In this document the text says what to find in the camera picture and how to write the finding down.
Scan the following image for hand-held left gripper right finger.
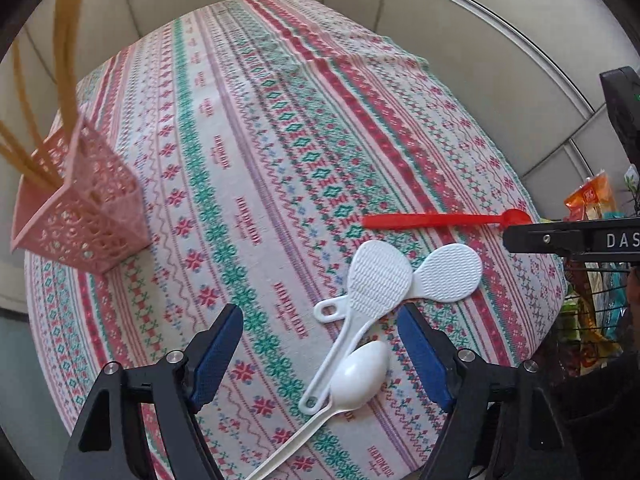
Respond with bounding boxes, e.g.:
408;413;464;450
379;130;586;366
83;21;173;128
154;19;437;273
397;302;583;480

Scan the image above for white plastic rice paddle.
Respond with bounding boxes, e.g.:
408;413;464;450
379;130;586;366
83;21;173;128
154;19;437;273
314;242;484;324
298;240;414;415

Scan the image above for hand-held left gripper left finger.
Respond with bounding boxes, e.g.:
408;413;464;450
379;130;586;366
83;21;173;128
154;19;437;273
59;303;245;480

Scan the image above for white cabinet drawer front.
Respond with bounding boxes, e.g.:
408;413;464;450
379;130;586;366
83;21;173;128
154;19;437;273
377;0;597;182
392;0;640;117

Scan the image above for red plastic spoon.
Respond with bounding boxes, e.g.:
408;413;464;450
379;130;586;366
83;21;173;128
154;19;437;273
361;208;535;234

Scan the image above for wire rack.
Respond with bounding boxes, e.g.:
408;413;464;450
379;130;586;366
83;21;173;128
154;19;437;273
557;260;640;382

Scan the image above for orange snack packet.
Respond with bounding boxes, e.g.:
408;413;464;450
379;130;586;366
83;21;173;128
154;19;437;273
564;171;617;222

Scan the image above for bunch of wooden chopsticks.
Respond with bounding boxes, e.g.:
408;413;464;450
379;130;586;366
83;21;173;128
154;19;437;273
0;0;96;191

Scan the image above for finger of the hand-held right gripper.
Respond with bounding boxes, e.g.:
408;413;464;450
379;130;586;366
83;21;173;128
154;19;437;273
502;219;589;257

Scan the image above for pink perforated plastic basket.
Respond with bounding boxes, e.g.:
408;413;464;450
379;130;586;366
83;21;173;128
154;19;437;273
10;117;151;275

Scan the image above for white plastic soup spoon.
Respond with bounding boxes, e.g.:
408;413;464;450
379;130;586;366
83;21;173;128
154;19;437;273
244;340;392;480

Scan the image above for striped patterned tablecloth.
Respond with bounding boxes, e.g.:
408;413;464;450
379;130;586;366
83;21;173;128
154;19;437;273
24;0;568;480

